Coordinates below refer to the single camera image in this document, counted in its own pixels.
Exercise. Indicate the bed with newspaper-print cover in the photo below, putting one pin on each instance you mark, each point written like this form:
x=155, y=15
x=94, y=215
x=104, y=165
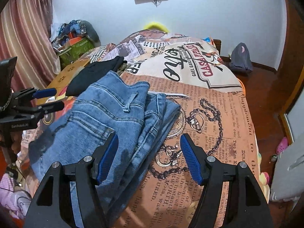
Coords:
x=213, y=123

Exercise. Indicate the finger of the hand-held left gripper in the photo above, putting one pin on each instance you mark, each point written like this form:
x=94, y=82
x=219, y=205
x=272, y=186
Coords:
x=53, y=108
x=45, y=93

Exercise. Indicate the white panel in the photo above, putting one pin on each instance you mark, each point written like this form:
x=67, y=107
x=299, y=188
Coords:
x=289, y=171

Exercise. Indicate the pile of clothes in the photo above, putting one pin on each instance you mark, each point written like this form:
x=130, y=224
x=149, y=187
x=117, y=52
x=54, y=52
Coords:
x=73, y=29

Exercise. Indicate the wooden door frame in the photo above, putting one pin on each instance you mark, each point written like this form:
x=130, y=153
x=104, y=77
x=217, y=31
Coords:
x=291, y=76

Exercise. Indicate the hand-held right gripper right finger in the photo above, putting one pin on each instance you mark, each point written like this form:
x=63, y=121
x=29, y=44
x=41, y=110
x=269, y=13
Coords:
x=190, y=161

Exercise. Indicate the yellow curved cushion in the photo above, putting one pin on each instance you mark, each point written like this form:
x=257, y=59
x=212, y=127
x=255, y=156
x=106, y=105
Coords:
x=155, y=26

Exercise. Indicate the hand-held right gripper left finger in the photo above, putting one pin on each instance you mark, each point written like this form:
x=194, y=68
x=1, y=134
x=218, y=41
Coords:
x=108, y=161

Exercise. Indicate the pink cloth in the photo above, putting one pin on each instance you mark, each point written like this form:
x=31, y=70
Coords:
x=11, y=194

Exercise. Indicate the cardboard box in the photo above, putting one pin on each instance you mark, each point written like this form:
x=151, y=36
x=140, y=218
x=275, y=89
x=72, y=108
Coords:
x=66, y=74

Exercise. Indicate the black cloth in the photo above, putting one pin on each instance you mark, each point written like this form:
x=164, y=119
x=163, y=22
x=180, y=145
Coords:
x=95, y=73

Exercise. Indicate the grey backpack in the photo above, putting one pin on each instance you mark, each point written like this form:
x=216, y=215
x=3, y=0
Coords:
x=241, y=59

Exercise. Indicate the blue denim pants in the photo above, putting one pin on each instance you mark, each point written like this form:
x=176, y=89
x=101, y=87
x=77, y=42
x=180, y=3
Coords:
x=106, y=114

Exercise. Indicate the person's left hand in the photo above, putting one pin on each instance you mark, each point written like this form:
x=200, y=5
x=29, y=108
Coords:
x=16, y=142

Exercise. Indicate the pink striped curtain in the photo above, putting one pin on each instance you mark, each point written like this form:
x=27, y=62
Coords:
x=26, y=40

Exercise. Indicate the pink slipper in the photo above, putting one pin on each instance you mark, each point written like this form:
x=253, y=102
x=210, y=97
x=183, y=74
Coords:
x=282, y=146

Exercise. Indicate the green bag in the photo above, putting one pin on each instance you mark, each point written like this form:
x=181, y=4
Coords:
x=76, y=49

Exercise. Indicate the wooden bed frame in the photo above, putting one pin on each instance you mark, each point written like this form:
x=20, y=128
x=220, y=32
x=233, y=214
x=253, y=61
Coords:
x=217, y=47

